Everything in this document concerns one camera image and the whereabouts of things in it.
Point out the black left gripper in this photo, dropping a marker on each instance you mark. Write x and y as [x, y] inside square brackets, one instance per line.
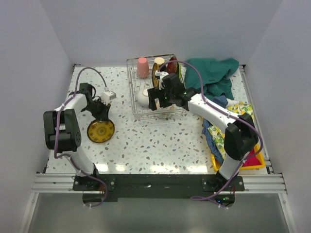
[103, 115]

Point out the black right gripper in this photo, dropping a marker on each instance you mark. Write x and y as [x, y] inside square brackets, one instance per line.
[155, 93]

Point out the yellow patterned plate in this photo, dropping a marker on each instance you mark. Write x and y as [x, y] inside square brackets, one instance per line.
[154, 81]
[100, 131]

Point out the red floral plate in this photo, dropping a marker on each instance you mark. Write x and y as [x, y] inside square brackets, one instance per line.
[173, 67]

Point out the lime green plate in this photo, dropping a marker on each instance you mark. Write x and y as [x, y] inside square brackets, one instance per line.
[179, 71]

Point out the steel cup beige sleeve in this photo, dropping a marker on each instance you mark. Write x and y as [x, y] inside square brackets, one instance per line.
[158, 62]

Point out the pink plastic cup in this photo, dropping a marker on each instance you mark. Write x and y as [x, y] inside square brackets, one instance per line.
[142, 67]

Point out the metal wire dish rack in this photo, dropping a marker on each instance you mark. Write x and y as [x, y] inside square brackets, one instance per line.
[144, 86]

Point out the white floral bowl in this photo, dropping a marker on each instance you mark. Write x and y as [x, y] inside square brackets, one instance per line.
[167, 112]

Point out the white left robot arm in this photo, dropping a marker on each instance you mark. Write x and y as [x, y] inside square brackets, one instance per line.
[62, 131]

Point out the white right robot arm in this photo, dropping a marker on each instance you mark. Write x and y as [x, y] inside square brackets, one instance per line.
[240, 133]

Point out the teal green cloth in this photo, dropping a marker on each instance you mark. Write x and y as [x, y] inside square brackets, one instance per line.
[213, 74]

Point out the blue checked cloth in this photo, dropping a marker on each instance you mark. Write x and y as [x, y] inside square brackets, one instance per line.
[213, 145]

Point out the lemon print cloth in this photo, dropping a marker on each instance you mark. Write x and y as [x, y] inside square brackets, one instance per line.
[240, 109]

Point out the yellow plastic bin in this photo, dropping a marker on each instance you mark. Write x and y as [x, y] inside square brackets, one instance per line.
[216, 164]

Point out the magenta cloth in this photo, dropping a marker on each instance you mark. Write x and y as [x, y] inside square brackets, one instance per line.
[251, 160]

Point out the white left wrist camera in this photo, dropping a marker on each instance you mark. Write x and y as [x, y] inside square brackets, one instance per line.
[107, 97]

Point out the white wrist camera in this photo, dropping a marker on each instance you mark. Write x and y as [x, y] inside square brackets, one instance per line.
[159, 75]
[107, 97]

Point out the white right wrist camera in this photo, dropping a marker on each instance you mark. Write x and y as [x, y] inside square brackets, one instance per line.
[159, 75]

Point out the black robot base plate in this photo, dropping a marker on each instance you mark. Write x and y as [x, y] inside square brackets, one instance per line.
[112, 187]

